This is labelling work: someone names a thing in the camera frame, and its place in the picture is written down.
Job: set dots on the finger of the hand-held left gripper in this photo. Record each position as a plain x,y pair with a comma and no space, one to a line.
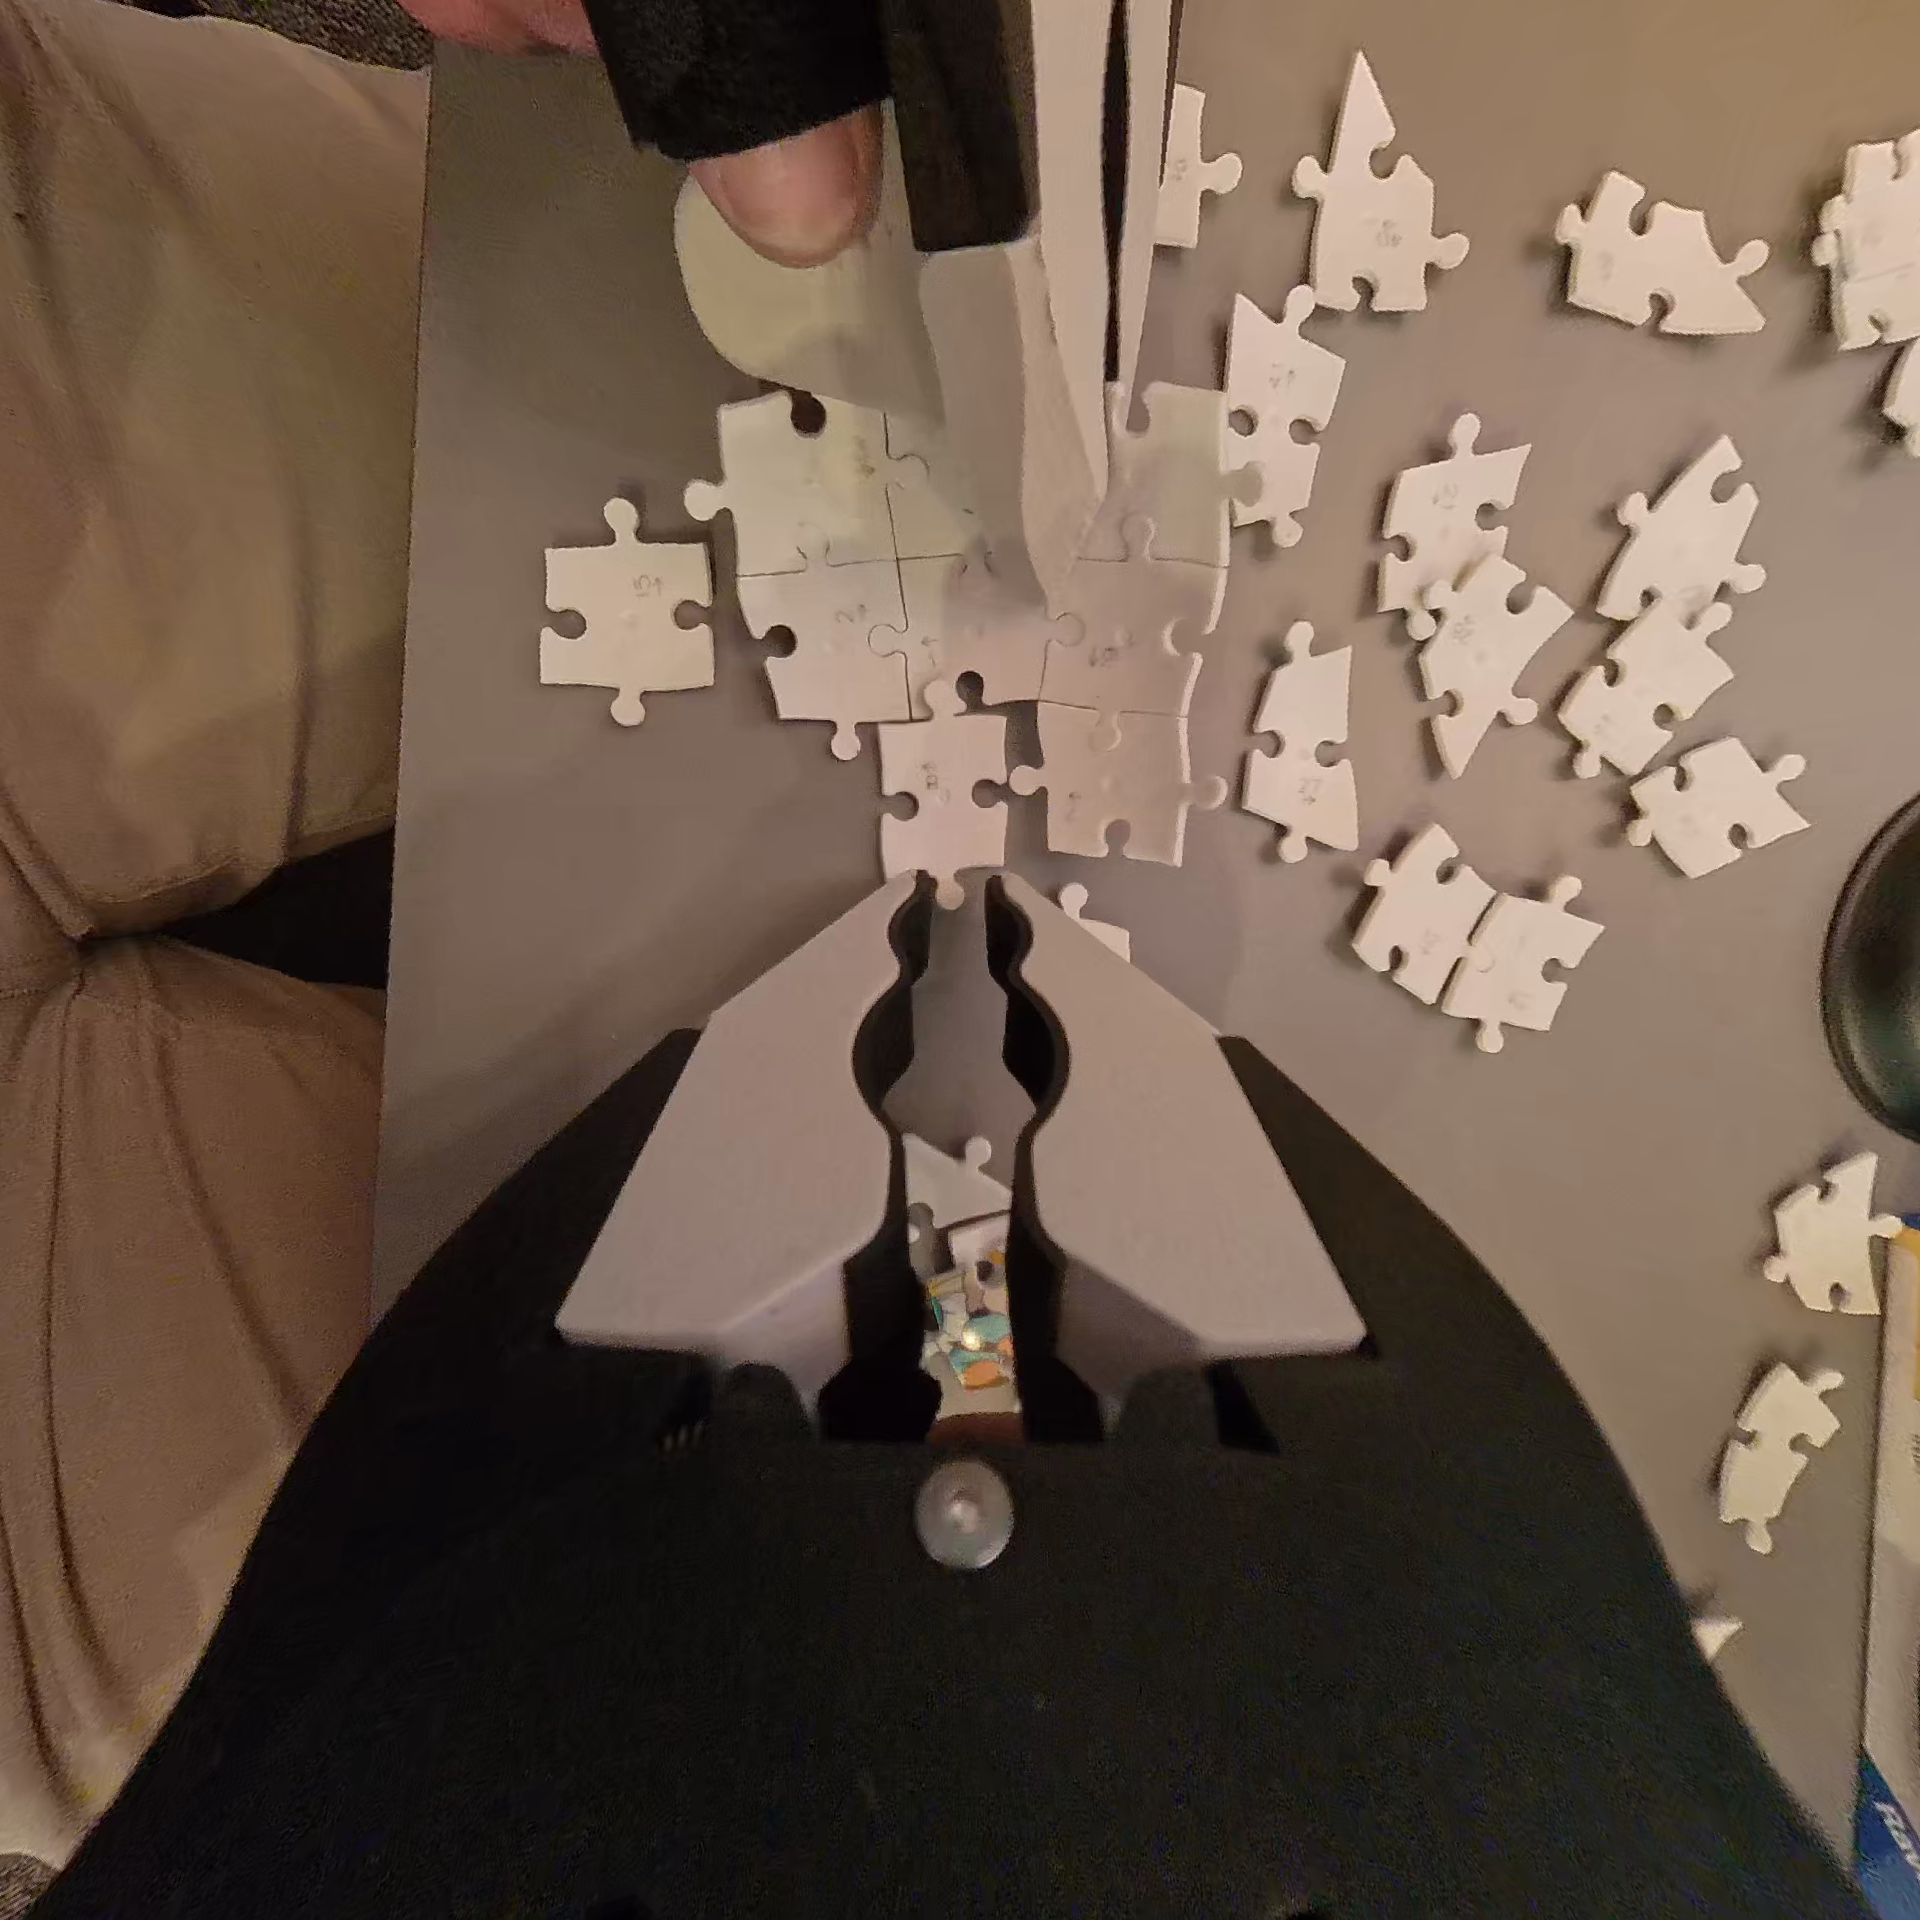
1153,152
1073,302

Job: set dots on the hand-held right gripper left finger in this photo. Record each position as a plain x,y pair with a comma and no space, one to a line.
720,1198

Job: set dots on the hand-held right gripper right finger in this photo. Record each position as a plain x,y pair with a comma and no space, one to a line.
1185,1198

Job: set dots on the joined puzzle ball section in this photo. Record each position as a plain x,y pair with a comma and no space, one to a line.
839,616

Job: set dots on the white puzzle pieces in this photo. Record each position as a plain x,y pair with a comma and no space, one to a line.
1650,263

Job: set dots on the black puzzle ball stand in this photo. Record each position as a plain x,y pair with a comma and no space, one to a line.
1882,975

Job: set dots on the blue puzzle box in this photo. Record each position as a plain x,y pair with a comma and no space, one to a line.
1893,1500

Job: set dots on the person's left hand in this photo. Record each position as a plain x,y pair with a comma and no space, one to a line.
794,194

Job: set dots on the person's tan trousers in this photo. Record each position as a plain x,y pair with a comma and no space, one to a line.
182,600

